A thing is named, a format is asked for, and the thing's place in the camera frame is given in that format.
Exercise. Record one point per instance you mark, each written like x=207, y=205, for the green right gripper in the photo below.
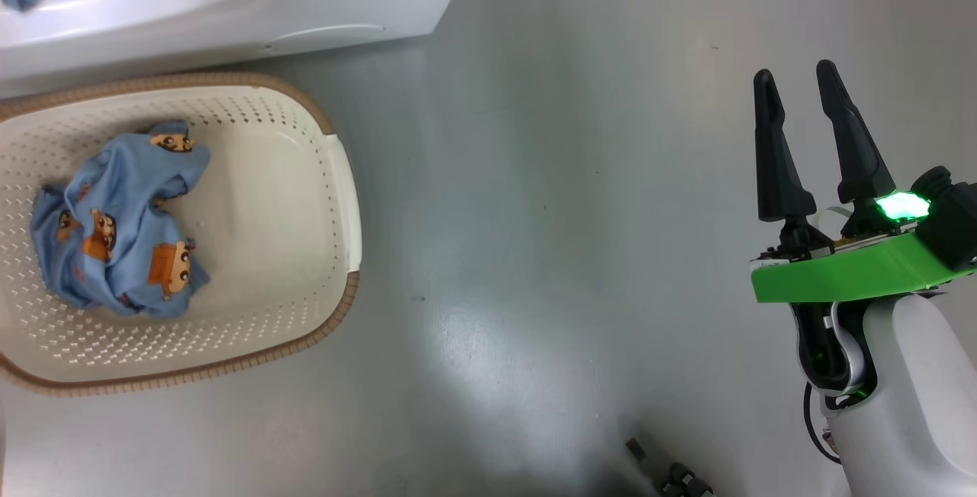
x=839, y=275

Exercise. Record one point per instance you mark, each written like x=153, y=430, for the blue cartoon print garment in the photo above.
x=122, y=199

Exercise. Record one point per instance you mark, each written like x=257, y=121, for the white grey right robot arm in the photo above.
x=916, y=405

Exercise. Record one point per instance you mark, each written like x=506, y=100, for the black robot base hardware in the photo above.
x=679, y=478

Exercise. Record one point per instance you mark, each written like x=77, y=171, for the cream perforated laundry basket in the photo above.
x=267, y=176

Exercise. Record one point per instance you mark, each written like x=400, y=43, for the round white filter cover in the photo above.
x=328, y=37

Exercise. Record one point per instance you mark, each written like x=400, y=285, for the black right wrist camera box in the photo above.
x=954, y=222

